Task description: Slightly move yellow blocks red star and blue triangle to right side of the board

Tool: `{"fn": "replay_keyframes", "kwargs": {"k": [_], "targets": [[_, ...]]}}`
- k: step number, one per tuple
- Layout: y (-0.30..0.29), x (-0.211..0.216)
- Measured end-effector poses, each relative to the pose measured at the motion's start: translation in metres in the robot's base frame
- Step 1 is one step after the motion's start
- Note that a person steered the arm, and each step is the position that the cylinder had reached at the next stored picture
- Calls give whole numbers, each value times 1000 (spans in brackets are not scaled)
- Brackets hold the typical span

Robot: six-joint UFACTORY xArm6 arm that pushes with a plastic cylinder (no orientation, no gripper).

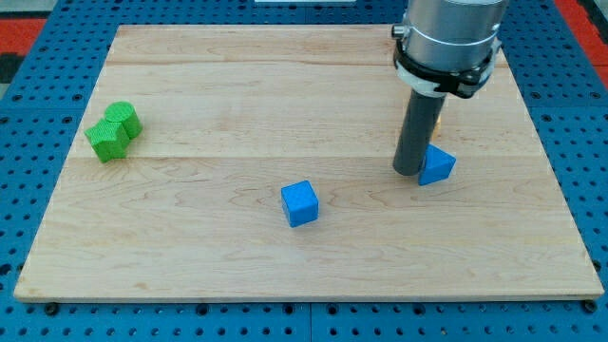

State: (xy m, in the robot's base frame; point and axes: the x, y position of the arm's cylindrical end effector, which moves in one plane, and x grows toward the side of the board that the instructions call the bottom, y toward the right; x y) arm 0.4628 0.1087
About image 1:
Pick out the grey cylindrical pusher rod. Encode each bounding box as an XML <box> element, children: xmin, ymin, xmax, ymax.
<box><xmin>392</xmin><ymin>90</ymin><xmax>446</xmax><ymax>176</ymax></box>

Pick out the black and white mount ring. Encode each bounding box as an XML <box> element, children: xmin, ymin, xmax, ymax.
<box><xmin>393</xmin><ymin>39</ymin><xmax>501</xmax><ymax>99</ymax></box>

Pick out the yellow block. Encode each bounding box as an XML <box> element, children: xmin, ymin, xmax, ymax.
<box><xmin>431</xmin><ymin>115</ymin><xmax>442</xmax><ymax>141</ymax></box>

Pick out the blue triangle block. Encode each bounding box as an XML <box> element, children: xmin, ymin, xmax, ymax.
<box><xmin>418</xmin><ymin>144</ymin><xmax>457</xmax><ymax>186</ymax></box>

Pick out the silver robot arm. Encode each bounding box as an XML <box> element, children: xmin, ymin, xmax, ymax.
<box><xmin>391</xmin><ymin>0</ymin><xmax>508</xmax><ymax>176</ymax></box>

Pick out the wooden board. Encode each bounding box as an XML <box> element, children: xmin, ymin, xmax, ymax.
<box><xmin>14</xmin><ymin>25</ymin><xmax>604</xmax><ymax>303</ymax></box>

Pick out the green star block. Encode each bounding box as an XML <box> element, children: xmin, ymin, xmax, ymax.
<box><xmin>85</xmin><ymin>119</ymin><xmax>130</xmax><ymax>163</ymax></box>

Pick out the blue cube block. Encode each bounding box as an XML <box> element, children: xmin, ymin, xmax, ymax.
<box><xmin>280</xmin><ymin>180</ymin><xmax>319</xmax><ymax>228</ymax></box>

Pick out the green cylinder block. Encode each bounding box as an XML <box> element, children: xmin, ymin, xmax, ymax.
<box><xmin>104</xmin><ymin>101</ymin><xmax>143</xmax><ymax>140</ymax></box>

